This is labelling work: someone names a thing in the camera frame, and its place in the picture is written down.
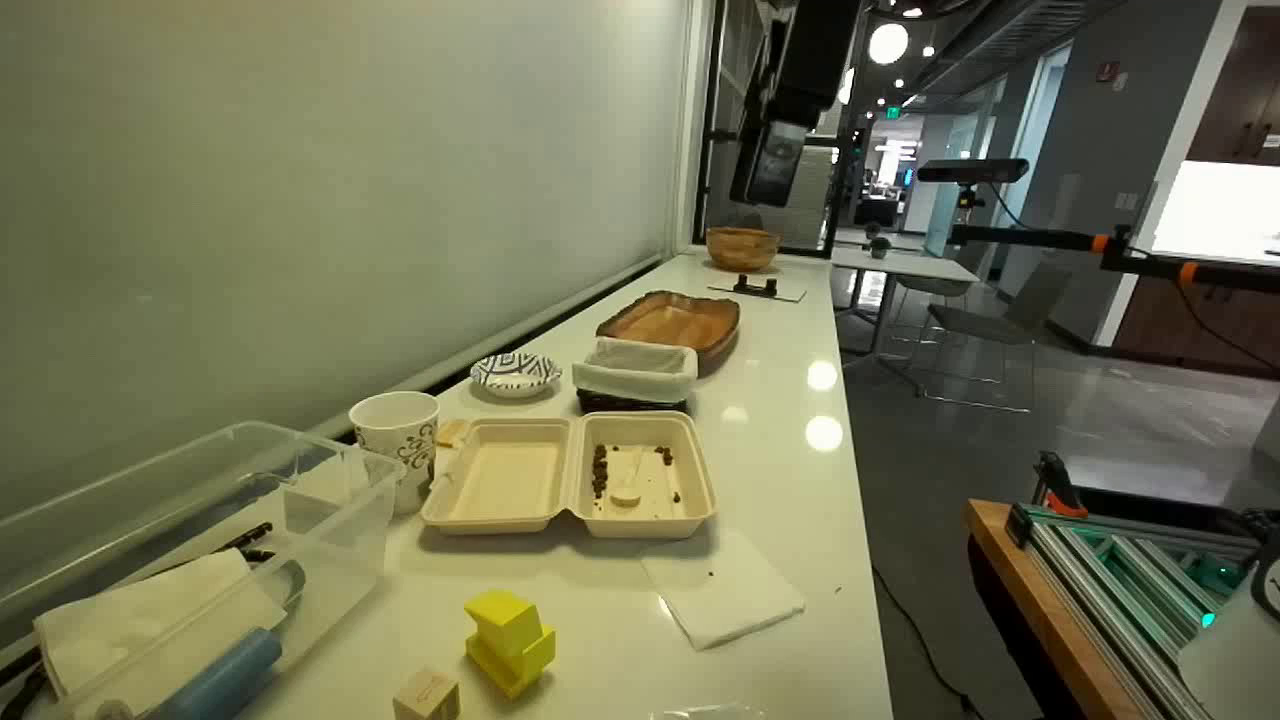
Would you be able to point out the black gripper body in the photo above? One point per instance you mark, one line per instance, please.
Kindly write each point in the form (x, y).
(768, 163)

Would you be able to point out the white paper tissue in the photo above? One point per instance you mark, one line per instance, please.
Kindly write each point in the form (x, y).
(147, 613)

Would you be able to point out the patterned paper cup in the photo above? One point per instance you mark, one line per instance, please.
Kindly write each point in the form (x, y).
(399, 435)

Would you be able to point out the white square bowl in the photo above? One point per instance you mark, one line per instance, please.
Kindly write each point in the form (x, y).
(633, 368)

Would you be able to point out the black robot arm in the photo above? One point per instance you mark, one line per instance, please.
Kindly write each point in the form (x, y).
(813, 62)

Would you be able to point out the clear plastic storage bin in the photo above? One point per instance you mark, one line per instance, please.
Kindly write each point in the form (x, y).
(335, 534)

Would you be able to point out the round ceiling lamp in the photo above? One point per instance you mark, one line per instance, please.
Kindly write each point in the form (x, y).
(889, 41)

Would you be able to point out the yellow block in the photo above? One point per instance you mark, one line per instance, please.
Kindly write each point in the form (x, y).
(510, 643)

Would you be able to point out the white paper sheet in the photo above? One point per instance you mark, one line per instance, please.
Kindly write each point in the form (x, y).
(793, 289)

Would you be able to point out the wooden bowl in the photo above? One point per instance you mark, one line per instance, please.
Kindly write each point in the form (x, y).
(741, 249)

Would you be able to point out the aluminium frame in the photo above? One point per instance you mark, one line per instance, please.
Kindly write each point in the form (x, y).
(1133, 585)

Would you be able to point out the blue marker pen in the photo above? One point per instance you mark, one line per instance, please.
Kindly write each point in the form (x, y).
(227, 674)

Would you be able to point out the small black object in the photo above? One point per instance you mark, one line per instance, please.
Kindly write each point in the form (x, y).
(752, 287)

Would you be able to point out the wooden table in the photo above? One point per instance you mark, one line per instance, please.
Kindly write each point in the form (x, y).
(1054, 613)

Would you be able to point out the black rail with orange clamps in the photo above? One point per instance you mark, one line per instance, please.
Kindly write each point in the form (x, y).
(1054, 242)

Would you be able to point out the white napkin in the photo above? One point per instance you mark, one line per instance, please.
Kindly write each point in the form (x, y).
(723, 588)

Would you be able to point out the wooden tray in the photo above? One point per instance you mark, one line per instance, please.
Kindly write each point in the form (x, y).
(667, 326)

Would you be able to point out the beige clamshell food container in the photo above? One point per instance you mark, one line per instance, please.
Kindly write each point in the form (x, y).
(507, 481)

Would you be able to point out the wooden cube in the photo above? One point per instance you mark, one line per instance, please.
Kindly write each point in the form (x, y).
(425, 698)

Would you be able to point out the white background table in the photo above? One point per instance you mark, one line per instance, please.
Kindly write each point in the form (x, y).
(906, 265)

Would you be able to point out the blue patterned plate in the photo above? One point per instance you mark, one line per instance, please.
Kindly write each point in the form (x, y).
(513, 376)

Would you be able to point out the black camera on stand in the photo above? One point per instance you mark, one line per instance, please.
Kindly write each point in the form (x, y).
(974, 168)

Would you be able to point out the coffee bean pile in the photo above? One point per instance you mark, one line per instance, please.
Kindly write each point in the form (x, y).
(603, 470)

